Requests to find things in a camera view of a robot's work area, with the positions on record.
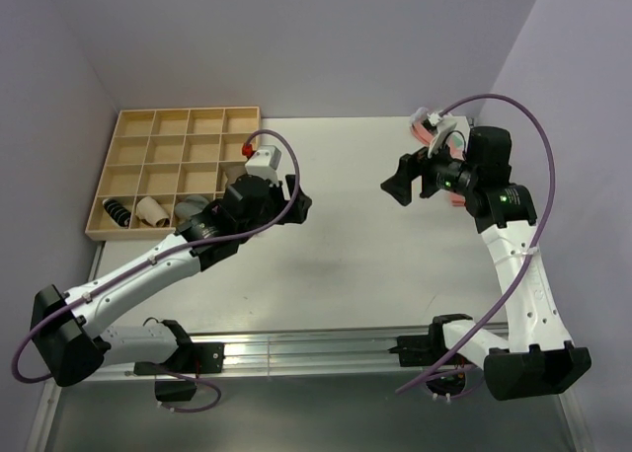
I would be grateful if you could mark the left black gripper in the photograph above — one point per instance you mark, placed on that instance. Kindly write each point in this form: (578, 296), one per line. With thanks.
(298, 212)

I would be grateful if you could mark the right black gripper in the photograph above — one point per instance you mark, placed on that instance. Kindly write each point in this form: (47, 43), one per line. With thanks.
(411, 166)

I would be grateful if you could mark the brown sock with striped cuff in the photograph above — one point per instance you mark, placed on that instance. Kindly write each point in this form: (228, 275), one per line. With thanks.
(228, 173)

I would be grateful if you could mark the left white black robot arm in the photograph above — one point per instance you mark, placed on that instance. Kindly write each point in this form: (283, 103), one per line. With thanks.
(69, 329)

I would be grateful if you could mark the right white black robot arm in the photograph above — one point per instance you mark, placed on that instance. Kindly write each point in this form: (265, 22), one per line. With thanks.
(538, 356)

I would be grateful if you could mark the pink patterned sock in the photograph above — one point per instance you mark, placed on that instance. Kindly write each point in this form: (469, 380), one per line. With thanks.
(457, 141)

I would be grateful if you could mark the grey rolled sock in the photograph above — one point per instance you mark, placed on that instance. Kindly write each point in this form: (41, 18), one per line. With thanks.
(190, 206)

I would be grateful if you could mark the wooden compartment tray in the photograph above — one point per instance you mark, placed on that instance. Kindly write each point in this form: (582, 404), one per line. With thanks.
(166, 154)

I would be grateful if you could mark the beige rolled sock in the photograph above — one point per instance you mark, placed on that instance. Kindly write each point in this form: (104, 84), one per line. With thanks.
(150, 212)

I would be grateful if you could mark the black white rolled sock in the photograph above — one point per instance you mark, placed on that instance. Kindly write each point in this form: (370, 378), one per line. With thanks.
(120, 215)

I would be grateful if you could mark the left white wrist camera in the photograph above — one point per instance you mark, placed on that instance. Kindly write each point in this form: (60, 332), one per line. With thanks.
(262, 162)

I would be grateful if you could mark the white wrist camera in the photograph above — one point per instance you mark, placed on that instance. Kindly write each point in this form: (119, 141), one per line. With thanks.
(433, 129)
(262, 162)

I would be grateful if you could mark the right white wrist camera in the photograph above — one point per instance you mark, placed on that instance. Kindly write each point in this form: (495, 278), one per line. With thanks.
(433, 129)

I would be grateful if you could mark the aluminium frame rail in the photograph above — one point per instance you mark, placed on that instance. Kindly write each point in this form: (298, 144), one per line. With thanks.
(268, 354)

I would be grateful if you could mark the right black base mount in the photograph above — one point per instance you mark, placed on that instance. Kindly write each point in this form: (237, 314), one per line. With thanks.
(423, 351)

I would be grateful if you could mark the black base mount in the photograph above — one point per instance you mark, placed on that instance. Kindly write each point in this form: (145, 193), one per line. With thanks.
(186, 366)
(423, 351)

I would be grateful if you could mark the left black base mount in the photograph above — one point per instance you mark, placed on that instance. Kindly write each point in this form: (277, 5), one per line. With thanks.
(186, 366)

